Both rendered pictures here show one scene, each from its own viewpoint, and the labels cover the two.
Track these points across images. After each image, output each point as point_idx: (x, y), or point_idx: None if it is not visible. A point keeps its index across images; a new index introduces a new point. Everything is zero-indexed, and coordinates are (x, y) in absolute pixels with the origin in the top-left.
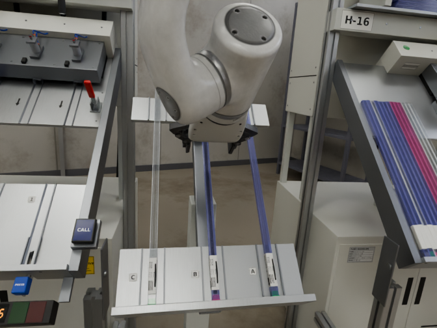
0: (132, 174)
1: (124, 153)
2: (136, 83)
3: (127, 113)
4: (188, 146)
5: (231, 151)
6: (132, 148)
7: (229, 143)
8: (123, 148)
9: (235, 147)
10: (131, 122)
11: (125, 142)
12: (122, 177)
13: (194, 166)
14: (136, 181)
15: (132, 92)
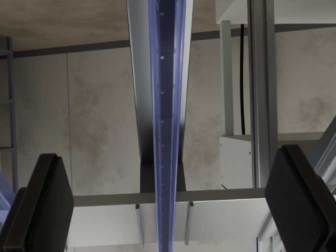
0: (256, 28)
1: (271, 66)
2: (224, 163)
3: (267, 138)
4: (329, 209)
5: (41, 176)
6: (258, 76)
7: (61, 215)
8: (274, 77)
9: (8, 236)
10: (262, 124)
11: (270, 88)
12: (274, 21)
13: (189, 56)
14: (218, 17)
15: (260, 176)
